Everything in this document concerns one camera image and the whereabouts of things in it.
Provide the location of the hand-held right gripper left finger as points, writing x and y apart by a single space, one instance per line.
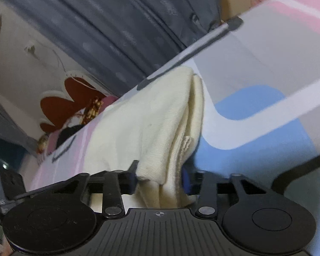
132 177

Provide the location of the brown floral pillow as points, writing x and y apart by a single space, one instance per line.
92 110

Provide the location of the grey-blue curtain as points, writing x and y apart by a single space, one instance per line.
109 24

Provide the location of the black and white blanket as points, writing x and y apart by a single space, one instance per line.
68 133

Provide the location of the wall hook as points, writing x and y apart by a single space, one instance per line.
29 49

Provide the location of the patterned bed sheet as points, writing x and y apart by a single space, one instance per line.
256 72

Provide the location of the cream knit sweater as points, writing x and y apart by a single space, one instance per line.
138 122

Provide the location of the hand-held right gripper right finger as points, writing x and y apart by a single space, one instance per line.
187 181

